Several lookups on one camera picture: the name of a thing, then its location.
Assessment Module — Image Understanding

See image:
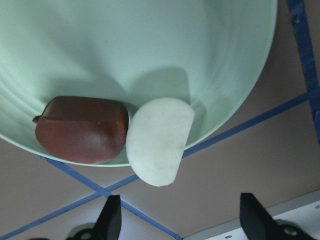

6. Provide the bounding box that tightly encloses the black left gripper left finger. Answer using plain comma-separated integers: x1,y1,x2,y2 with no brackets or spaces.
93,195,122,240

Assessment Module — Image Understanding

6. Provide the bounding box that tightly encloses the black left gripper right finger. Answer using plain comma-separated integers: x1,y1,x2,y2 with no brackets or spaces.
239,193,278,240

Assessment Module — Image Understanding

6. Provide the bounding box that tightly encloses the brown bun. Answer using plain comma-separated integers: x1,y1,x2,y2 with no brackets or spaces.
32,96,129,164

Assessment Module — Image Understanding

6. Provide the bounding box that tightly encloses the white bun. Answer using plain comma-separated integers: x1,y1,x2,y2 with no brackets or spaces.
126,97,195,187

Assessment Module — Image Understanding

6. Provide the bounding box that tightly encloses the pale green plate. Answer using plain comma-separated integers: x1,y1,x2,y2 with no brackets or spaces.
0,0,278,158

